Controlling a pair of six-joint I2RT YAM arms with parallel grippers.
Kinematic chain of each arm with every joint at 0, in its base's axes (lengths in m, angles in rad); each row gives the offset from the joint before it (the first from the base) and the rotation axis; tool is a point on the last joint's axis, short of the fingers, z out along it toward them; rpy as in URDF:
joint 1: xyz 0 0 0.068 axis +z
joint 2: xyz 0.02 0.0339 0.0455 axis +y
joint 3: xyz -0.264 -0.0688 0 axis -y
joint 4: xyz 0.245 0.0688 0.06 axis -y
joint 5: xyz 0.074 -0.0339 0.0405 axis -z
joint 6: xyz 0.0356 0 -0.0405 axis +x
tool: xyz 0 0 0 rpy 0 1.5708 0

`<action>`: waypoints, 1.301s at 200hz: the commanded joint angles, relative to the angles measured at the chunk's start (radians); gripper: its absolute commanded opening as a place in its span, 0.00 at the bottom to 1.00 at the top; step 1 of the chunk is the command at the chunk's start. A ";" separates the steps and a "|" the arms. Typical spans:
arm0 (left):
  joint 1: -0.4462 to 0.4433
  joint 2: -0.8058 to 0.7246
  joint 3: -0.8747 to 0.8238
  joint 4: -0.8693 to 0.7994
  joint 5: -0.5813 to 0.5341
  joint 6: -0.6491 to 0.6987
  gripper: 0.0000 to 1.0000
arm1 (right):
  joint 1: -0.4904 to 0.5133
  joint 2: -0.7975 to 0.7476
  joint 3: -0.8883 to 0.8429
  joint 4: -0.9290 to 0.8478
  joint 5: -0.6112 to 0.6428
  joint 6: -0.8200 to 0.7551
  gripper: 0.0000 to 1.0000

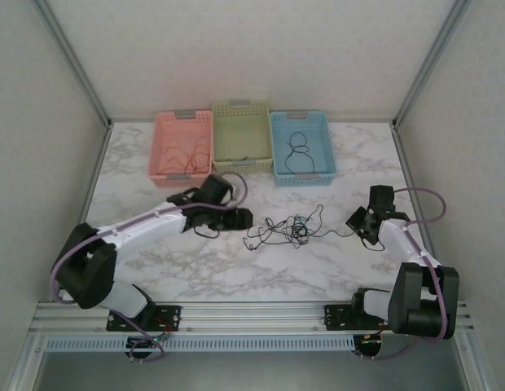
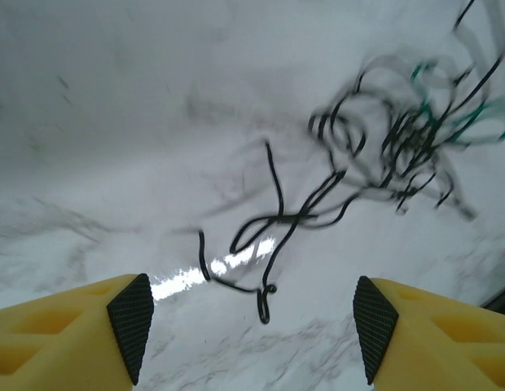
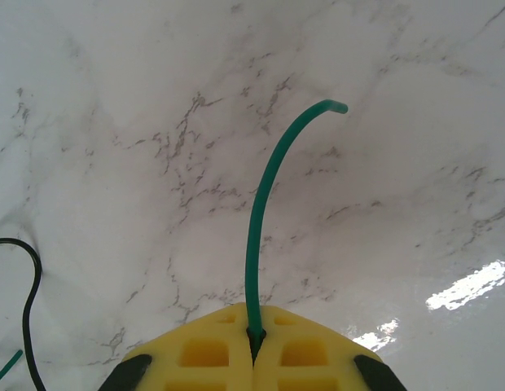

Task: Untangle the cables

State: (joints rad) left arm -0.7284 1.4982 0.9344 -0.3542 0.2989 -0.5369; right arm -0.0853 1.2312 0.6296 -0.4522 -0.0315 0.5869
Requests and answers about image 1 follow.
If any pink plastic basket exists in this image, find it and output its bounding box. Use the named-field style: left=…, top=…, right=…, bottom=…
left=147, top=108, right=215, bottom=188

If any blue plastic basket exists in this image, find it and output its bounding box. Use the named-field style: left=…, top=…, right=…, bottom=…
left=268, top=108, right=338, bottom=187

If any green plastic basket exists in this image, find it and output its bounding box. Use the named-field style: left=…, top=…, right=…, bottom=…
left=210, top=99, right=274, bottom=175

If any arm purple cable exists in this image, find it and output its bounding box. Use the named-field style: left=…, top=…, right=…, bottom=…
left=50, top=173, right=249, bottom=363
left=356, top=187, right=449, bottom=362

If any aluminium frame post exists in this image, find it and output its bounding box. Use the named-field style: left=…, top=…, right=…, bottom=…
left=389, top=0, right=476, bottom=132
left=32, top=0, right=114, bottom=132

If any black camera cable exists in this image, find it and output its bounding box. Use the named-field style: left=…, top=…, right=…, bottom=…
left=194, top=226, right=221, bottom=241
left=360, top=236, right=387, bottom=253

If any right black camera cable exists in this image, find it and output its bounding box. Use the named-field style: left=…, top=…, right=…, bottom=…
left=360, top=236, right=387, bottom=253

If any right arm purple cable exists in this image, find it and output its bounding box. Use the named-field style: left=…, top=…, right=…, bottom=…
left=356, top=187, right=449, bottom=362

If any left black camera cable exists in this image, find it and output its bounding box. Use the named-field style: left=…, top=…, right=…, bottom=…
left=194, top=226, right=221, bottom=241

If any thin black cable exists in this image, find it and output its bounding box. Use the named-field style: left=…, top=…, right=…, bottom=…
left=244, top=217, right=296, bottom=252
left=288, top=222, right=311, bottom=248
left=284, top=132, right=317, bottom=175

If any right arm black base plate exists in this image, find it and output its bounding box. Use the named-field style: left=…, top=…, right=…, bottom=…
left=323, top=303, right=400, bottom=333

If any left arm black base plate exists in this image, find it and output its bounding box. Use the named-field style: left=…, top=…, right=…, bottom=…
left=105, top=304, right=183, bottom=333

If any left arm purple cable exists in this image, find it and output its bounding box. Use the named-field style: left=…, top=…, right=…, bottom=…
left=50, top=173, right=249, bottom=363

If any thin red cable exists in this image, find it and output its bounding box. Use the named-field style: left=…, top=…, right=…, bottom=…
left=186, top=136, right=211, bottom=173

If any slotted cable duct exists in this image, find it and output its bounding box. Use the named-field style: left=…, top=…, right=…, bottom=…
left=44, top=336, right=357, bottom=354

